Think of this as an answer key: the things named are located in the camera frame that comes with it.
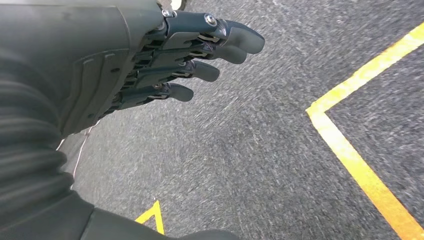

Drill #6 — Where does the yellow floor tape square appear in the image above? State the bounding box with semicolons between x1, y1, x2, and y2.
135;200;166;235

